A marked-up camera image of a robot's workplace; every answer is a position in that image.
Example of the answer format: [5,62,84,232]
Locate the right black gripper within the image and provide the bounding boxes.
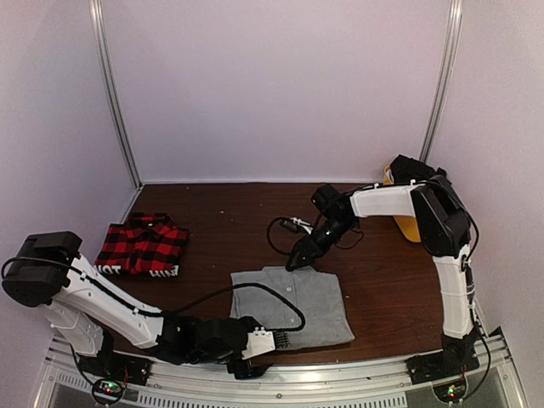
[286,216,356,271]

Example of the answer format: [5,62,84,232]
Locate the grey long sleeve shirt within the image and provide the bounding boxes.
[230,267,355,351]

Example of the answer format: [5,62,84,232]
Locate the yellow plastic basket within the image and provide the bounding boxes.
[383,166,422,243]

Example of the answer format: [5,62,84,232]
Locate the red black plaid shirt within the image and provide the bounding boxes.
[94,212,190,279]

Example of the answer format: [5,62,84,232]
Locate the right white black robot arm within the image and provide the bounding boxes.
[286,174,476,340]

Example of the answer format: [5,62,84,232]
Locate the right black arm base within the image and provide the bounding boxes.
[405,329,480,405]

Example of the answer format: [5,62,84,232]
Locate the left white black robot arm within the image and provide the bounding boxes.
[1,231,276,379]

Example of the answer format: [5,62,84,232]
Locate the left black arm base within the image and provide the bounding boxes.
[71,332,151,407]

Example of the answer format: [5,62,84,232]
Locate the black clothes in basket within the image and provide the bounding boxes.
[389,155,447,183]

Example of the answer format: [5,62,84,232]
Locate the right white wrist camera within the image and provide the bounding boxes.
[280,218,313,234]

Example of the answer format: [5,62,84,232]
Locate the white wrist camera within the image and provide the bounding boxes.
[280,218,313,234]
[241,327,290,360]

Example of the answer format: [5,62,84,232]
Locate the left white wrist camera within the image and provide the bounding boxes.
[241,327,290,360]

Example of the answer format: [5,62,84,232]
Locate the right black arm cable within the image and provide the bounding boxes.
[266,212,366,258]

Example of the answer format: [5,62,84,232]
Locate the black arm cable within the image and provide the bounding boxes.
[266,212,366,258]
[139,283,308,335]

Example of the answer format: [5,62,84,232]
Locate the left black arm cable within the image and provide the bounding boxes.
[139,283,308,335]

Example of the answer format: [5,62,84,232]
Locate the front aluminium rail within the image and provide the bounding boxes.
[42,326,515,408]

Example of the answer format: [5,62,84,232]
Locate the right aluminium frame post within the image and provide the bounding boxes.
[419,0,463,163]

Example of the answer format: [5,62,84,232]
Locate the aluminium frame post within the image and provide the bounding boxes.
[419,0,463,163]
[89,0,143,190]

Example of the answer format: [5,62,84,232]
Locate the left aluminium frame post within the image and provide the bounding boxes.
[89,0,143,190]

